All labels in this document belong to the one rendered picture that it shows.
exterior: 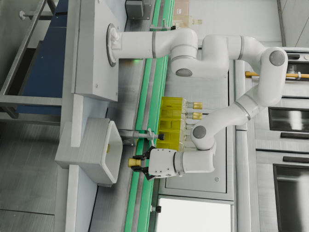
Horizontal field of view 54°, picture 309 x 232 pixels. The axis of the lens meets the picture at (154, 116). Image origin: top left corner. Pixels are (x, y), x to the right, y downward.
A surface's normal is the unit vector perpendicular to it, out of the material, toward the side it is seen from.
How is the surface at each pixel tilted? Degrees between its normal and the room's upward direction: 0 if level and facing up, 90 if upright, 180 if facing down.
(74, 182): 90
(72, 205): 90
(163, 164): 106
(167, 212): 90
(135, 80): 90
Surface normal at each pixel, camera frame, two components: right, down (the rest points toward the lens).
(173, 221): -0.08, -0.50
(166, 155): -0.33, -0.58
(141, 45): -0.11, 0.25
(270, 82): -0.14, -0.02
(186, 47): 0.06, -0.36
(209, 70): -0.04, 0.76
